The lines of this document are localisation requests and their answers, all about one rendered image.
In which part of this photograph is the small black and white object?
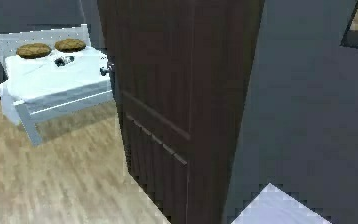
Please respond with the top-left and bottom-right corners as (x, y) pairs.
(54, 55), (75, 67)

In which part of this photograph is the white bed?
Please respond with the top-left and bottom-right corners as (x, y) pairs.
(0, 23), (115, 147)

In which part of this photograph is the dark brown room door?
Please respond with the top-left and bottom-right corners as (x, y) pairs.
(96, 0), (266, 224)

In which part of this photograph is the brown round pillow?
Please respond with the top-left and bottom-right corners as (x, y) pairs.
(16, 42), (52, 60)
(54, 38), (87, 53)

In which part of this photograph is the grey door handle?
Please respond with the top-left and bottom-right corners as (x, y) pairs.
(99, 61), (115, 77)

